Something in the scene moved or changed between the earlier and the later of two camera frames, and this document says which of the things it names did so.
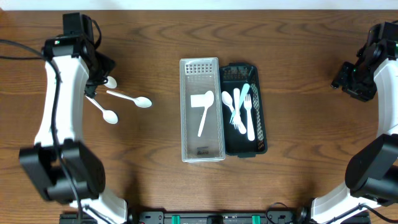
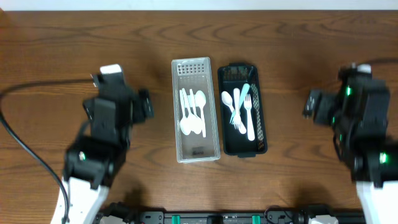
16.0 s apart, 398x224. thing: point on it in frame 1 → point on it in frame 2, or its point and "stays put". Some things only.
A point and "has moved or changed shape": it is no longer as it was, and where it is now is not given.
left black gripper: [107, 65] → [132, 105]
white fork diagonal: [250, 130] stays put
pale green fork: [242, 95] stays put
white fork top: [237, 119] stays put
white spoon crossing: [209, 98] has moved or changed shape
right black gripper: [342, 78] → [327, 101]
